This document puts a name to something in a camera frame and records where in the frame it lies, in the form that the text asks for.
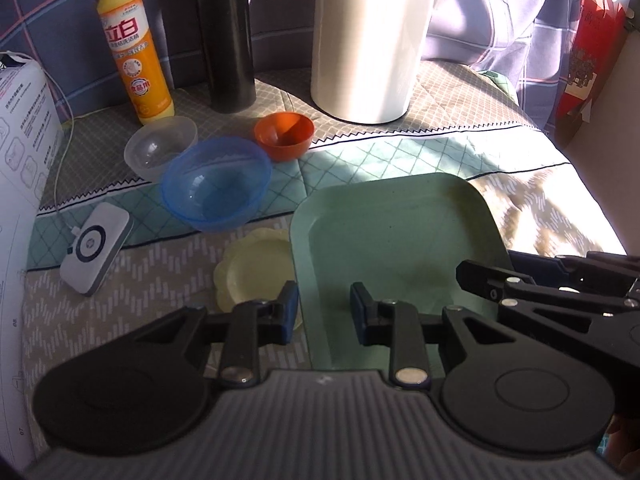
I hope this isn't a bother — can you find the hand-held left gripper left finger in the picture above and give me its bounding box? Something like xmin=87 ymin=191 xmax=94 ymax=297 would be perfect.
xmin=134 ymin=280 xmax=302 ymax=387

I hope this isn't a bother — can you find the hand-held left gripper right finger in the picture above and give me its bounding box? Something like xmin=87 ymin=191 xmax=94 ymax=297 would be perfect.
xmin=350 ymin=281 xmax=518 ymax=389

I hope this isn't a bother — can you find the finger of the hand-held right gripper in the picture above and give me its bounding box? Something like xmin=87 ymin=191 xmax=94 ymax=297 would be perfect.
xmin=509 ymin=250 xmax=640 ymax=294
xmin=456 ymin=259 xmax=640 ymax=376

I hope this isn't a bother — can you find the yellow flower-shaped plate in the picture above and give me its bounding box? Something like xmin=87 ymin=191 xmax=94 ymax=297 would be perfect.
xmin=213 ymin=227 xmax=304 ymax=331

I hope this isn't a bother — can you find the green square plate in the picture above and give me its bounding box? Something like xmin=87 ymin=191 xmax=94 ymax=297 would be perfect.
xmin=289 ymin=172 xmax=516 ymax=376

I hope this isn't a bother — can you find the blue plastic bowl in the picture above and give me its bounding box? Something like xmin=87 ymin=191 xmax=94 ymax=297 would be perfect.
xmin=160 ymin=136 xmax=273 ymax=232

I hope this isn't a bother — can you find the orange plastic bowl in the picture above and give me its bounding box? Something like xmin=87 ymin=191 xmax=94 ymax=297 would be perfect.
xmin=253 ymin=112 xmax=314 ymax=162

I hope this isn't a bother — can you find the clear plastic bowl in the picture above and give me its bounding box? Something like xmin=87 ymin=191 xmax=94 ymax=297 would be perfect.
xmin=124 ymin=116 xmax=199 ymax=183

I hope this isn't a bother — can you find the patterned quilt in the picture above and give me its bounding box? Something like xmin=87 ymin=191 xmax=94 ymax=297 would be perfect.
xmin=25 ymin=57 xmax=628 ymax=391

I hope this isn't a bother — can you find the red gift bag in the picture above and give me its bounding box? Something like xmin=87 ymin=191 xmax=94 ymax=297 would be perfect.
xmin=555 ymin=0 xmax=633 ymax=126

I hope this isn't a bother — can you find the white thermos jug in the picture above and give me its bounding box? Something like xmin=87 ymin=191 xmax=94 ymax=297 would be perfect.
xmin=310 ymin=0 xmax=473 ymax=125

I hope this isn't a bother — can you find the black thermos flask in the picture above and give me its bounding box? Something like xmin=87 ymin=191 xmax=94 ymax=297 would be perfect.
xmin=192 ymin=0 xmax=257 ymax=113

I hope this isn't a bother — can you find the yellow dish soap bottle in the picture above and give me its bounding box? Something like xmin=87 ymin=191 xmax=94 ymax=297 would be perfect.
xmin=96 ymin=0 xmax=176 ymax=126

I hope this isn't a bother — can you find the white printed box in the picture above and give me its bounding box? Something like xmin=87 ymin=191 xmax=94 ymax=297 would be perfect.
xmin=0 ymin=50 xmax=66 ymax=466

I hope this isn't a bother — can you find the plaid blanket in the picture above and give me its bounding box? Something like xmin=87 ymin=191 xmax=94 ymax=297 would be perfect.
xmin=0 ymin=0 xmax=591 ymax=133

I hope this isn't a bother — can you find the white wireless charger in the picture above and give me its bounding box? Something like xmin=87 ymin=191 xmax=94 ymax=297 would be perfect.
xmin=59 ymin=202 xmax=135 ymax=297

